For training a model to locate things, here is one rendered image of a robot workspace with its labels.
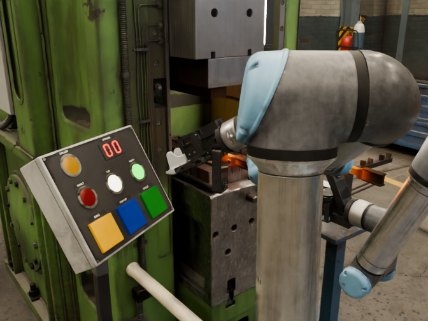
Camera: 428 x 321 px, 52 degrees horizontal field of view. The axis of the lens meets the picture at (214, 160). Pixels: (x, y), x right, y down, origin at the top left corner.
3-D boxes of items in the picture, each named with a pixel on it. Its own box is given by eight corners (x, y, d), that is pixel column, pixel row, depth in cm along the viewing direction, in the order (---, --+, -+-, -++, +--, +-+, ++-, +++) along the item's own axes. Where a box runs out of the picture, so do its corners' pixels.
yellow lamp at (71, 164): (83, 173, 104) (81, 156, 103) (64, 178, 102) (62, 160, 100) (78, 170, 107) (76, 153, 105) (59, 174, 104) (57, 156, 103)
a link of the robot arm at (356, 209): (362, 207, 116) (379, 199, 121) (347, 202, 119) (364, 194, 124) (358, 233, 118) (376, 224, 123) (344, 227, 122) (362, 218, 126)
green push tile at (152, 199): (168, 208, 125) (156, 185, 124) (153, 218, 118) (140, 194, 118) (164, 210, 126) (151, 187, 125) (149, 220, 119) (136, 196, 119)
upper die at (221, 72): (253, 83, 155) (253, 55, 152) (208, 88, 144) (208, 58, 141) (185, 71, 187) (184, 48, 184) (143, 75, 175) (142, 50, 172)
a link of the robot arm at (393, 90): (460, 33, 51) (342, 135, 99) (365, 33, 51) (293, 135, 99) (470, 128, 49) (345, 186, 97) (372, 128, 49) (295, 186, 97)
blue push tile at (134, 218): (148, 222, 116) (135, 197, 116) (131, 234, 110) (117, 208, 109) (143, 224, 117) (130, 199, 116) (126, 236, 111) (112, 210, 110)
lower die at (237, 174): (250, 176, 167) (251, 155, 164) (208, 189, 155) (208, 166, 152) (186, 151, 198) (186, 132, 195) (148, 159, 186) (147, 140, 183)
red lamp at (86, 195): (100, 205, 105) (99, 188, 104) (81, 210, 102) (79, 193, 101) (95, 200, 107) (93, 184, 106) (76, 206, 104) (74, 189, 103)
